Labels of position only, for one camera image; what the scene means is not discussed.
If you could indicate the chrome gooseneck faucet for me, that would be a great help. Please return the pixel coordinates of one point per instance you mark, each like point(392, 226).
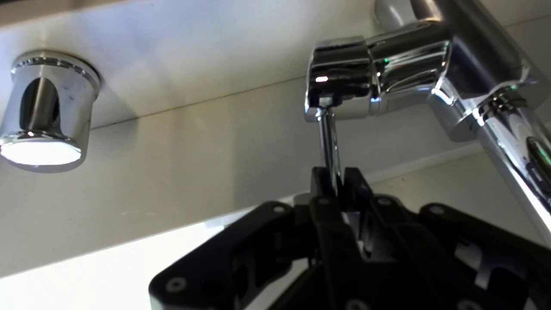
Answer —
point(488, 62)

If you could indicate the chrome round counter button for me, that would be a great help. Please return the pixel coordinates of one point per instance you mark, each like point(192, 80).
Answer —
point(49, 109)

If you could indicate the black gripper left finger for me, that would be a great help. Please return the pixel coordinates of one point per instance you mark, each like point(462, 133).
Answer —
point(321, 252)

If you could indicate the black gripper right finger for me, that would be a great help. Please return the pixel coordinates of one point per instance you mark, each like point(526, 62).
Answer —
point(414, 252)

